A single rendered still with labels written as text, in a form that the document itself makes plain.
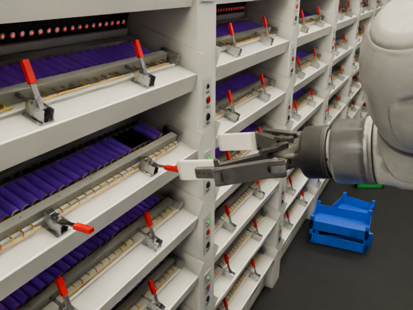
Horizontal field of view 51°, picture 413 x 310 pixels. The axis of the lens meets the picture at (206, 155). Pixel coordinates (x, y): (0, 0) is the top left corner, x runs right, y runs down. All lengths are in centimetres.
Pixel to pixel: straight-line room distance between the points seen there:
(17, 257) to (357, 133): 52
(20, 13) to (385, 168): 51
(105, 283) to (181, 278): 35
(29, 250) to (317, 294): 159
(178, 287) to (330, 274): 118
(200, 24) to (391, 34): 67
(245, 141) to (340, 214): 188
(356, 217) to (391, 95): 218
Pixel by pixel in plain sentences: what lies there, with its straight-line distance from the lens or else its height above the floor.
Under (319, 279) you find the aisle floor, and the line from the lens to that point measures 221.
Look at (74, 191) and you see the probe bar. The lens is 81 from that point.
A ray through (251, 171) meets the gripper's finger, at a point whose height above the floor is 108.
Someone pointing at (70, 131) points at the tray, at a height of 110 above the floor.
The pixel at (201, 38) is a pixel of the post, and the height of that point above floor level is 120.
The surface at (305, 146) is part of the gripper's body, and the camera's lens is 59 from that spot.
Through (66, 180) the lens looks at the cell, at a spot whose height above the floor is 98.
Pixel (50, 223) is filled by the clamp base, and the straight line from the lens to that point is 76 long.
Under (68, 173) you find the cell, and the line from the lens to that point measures 86.
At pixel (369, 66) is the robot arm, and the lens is 42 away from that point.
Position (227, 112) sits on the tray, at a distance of 129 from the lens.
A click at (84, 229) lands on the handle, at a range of 71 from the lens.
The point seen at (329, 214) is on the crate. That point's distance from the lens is 258.
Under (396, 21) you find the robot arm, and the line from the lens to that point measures 41.
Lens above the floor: 132
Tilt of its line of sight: 22 degrees down
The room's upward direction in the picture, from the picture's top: straight up
